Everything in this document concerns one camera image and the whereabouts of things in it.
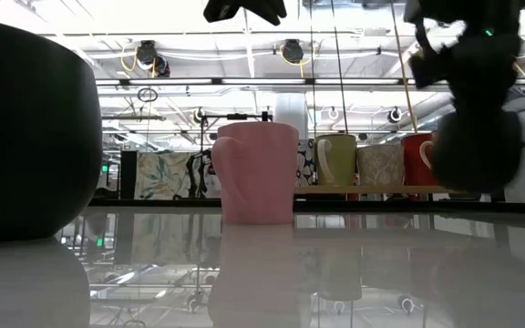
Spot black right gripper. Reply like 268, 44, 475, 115
444, 25, 523, 120

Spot black mug red inside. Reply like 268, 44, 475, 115
430, 108, 524, 193

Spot grey patterned mug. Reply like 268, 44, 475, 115
355, 144, 405, 187

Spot yellow-green mug white handle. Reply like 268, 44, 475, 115
314, 133, 358, 187

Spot white blue floral mug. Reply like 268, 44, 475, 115
296, 138, 318, 187

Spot pink mug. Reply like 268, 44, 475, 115
211, 121, 299, 226

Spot all-black mug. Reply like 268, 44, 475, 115
0, 17, 104, 242

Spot black upright box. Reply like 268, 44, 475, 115
119, 149, 139, 200

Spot black ceiling cable reel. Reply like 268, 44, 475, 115
280, 39, 307, 65
133, 39, 171, 78

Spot thin black hanging cable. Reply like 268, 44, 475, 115
308, 0, 316, 138

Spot yellow hanging cable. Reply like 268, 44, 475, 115
388, 0, 418, 134

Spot black background camera stand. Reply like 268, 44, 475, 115
200, 111, 271, 154

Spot black table edge rail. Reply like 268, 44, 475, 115
88, 198, 525, 214

